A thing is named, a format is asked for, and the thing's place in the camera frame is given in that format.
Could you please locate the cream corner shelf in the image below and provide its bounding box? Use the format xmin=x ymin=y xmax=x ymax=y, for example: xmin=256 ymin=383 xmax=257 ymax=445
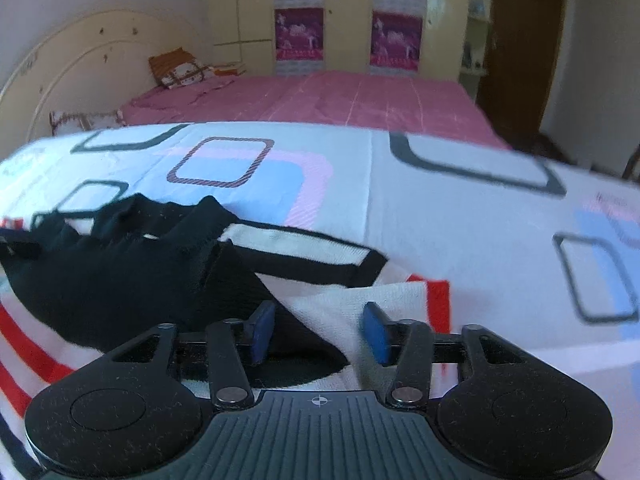
xmin=459 ymin=0 xmax=497 ymax=92

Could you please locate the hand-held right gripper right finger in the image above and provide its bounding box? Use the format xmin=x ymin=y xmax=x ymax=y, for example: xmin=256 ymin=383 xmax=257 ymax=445
xmin=362 ymin=302 xmax=532 ymax=408

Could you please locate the patterned white bed sheet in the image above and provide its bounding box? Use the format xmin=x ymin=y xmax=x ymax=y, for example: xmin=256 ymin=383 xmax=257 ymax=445
xmin=0 ymin=122 xmax=640 ymax=480

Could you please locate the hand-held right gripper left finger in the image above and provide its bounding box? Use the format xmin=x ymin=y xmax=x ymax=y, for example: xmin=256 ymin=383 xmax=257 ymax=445
xmin=107 ymin=302 xmax=278 ymax=408

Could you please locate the striped knit sweater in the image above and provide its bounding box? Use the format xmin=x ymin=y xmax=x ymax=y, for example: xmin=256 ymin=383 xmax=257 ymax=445
xmin=0 ymin=194 xmax=452 ymax=480

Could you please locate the cream rounded headboard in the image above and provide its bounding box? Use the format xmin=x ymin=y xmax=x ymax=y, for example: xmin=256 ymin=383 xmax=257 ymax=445
xmin=0 ymin=9 xmax=213 ymax=162

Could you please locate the orange printed pillow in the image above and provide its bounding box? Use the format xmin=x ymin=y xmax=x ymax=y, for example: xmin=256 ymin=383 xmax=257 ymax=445
xmin=148 ymin=47 xmax=247 ymax=91

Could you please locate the dark wooden door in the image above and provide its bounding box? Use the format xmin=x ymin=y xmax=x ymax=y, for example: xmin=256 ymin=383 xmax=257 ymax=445
xmin=477 ymin=0 xmax=570 ymax=147

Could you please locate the pink bed sheet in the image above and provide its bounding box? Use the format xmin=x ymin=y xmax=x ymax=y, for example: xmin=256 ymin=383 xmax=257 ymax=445
xmin=119 ymin=70 xmax=512 ymax=152

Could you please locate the small patterned pillow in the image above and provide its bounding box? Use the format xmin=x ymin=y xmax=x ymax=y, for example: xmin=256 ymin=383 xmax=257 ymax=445
xmin=48 ymin=109 xmax=127 ymax=137

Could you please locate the cream wardrobe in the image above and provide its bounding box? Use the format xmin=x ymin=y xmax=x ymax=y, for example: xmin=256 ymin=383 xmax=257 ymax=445
xmin=204 ymin=0 xmax=475 ymax=82

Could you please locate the purple wall poster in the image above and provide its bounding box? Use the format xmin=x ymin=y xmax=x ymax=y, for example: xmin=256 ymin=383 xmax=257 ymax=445
xmin=369 ymin=13 xmax=424 ymax=69
xmin=274 ymin=8 xmax=325 ymax=62

